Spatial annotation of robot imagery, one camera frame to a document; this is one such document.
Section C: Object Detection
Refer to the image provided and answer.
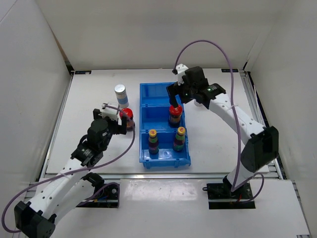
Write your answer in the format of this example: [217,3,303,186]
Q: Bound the white shaker silver cap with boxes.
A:
[194,100,203,107]
[114,84,129,108]

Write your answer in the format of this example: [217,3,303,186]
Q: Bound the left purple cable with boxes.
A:
[1,105,136,234]

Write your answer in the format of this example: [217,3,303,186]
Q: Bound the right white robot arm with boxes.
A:
[166,64,279,198]

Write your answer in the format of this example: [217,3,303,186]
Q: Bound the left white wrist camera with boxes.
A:
[101,102,119,121]

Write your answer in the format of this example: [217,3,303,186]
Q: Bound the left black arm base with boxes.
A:
[77,173,120,208]

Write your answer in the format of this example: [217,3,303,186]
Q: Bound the black corner label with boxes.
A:
[74,70,92,75]
[221,68,239,73]

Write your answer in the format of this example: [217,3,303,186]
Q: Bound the yellow-cap sauce bottle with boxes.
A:
[148,129,159,154]
[173,126,186,151]

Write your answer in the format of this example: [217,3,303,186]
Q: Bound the right white shaker silver cap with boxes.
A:
[194,100,203,107]

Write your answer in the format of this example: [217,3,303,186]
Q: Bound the left black corner label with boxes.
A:
[74,70,92,75]

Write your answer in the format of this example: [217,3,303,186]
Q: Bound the front aluminium rail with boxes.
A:
[37,173,280,181]

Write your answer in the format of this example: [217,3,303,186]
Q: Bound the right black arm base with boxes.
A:
[202,183,256,210]

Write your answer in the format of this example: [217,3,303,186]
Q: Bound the red-lid sauce jar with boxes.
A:
[119,108,135,131]
[168,105,183,127]

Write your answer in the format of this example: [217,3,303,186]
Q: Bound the left aluminium side rail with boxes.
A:
[35,72,74,181]

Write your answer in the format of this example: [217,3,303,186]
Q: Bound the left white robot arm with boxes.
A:
[14,104,130,238]

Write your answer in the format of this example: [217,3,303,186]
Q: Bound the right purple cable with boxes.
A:
[173,39,265,203]

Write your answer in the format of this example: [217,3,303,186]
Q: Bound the blue plastic divided bin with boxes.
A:
[139,82,191,169]

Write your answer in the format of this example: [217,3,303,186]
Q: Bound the left white shaker silver cap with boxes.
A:
[114,84,129,108]

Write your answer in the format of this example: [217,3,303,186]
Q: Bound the right black corner label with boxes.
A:
[221,68,239,73]

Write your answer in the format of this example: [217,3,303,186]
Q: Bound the purple cable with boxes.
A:
[173,39,265,203]
[1,105,136,234]

